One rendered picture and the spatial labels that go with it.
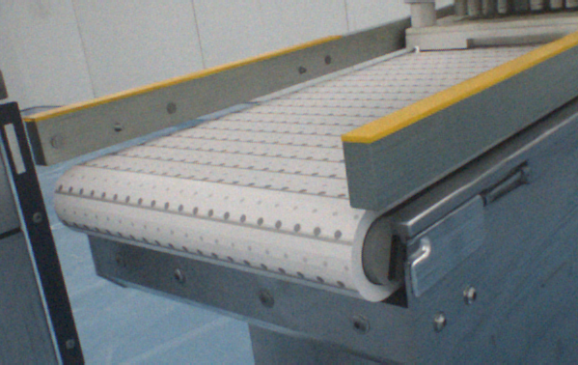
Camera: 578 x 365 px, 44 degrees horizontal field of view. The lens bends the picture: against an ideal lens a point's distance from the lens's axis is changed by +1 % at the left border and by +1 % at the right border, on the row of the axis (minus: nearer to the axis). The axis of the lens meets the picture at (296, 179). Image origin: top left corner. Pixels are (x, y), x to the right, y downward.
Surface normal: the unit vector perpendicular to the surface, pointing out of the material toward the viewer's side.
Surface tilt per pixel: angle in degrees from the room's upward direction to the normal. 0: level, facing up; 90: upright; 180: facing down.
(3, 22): 90
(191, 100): 90
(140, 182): 28
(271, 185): 1
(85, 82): 90
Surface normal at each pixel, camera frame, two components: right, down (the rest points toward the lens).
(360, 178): -0.64, 0.31
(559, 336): 0.75, 0.08
